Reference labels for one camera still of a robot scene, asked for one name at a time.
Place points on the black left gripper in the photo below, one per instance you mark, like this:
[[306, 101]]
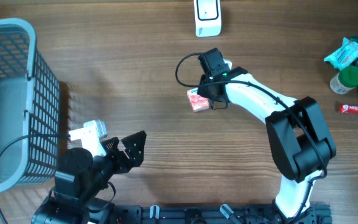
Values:
[[123, 166]]

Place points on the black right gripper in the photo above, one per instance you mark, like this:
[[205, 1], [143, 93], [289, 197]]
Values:
[[202, 89]]

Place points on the orange Kleenex tissue pack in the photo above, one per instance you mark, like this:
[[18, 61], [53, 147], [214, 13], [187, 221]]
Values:
[[197, 102]]

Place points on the red coffee sachet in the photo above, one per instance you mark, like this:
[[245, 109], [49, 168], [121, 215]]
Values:
[[345, 108]]

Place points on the green lid white jar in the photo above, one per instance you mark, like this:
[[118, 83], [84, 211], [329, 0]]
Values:
[[345, 80]]

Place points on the mint toilet tissue packet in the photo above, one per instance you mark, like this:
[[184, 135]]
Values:
[[343, 56]]

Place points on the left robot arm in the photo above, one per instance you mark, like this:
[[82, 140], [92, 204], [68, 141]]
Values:
[[80, 177]]

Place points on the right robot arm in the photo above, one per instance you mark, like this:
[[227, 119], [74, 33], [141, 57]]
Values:
[[300, 141]]

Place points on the white barcode scanner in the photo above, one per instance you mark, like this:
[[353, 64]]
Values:
[[208, 18]]

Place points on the grey plastic mesh basket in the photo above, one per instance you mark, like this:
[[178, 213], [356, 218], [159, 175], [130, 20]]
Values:
[[29, 108]]

